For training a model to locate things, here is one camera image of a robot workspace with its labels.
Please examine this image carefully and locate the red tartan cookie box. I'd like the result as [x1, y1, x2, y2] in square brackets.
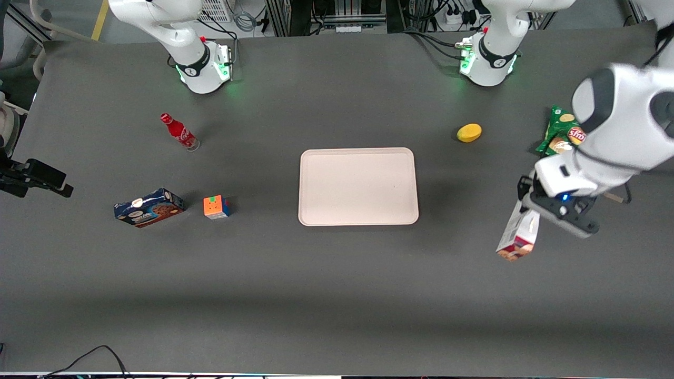
[495, 200, 541, 262]

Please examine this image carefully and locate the white rectangular plastic tray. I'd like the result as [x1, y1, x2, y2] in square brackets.
[298, 147, 420, 227]

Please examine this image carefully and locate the blue cookie box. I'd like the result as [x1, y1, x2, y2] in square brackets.
[114, 188, 185, 228]

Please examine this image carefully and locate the green potato chips bag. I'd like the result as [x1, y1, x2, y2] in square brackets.
[536, 105, 586, 157]

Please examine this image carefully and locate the yellow lemon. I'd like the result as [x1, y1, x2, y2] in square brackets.
[457, 123, 483, 143]

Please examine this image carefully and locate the white power strip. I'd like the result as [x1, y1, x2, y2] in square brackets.
[445, 5, 477, 28]

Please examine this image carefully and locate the colourful puzzle cube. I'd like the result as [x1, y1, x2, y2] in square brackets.
[203, 195, 231, 220]

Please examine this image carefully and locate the red cola bottle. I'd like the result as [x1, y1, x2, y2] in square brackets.
[160, 113, 201, 152]

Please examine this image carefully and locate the white perforated basket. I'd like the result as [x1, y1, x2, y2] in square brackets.
[197, 0, 232, 23]

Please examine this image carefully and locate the dark grey wrist camera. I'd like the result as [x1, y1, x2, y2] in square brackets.
[528, 191, 601, 238]

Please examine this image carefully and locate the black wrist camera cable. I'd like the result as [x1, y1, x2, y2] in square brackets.
[603, 179, 632, 205]

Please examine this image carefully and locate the black arm base cable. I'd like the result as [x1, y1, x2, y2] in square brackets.
[403, 29, 467, 59]

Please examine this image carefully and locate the grey coiled cable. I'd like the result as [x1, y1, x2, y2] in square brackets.
[233, 8, 260, 33]

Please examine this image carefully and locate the black loose cable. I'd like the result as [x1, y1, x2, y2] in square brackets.
[39, 345, 130, 379]

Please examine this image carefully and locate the black device on mount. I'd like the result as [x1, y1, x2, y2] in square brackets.
[0, 158, 74, 199]

